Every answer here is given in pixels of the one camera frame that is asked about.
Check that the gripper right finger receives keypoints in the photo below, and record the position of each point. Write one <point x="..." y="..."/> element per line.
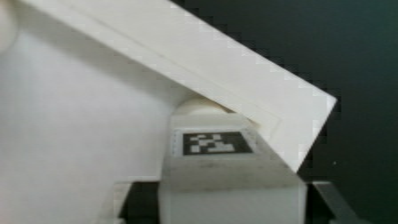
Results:
<point x="328" y="208"/>

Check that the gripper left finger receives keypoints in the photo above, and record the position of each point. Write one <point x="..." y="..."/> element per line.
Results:
<point x="136" y="208"/>

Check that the white table leg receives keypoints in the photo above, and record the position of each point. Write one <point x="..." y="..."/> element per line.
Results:
<point x="228" y="184"/>

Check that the white square table top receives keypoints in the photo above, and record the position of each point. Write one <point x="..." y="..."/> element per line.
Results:
<point x="106" y="61"/>

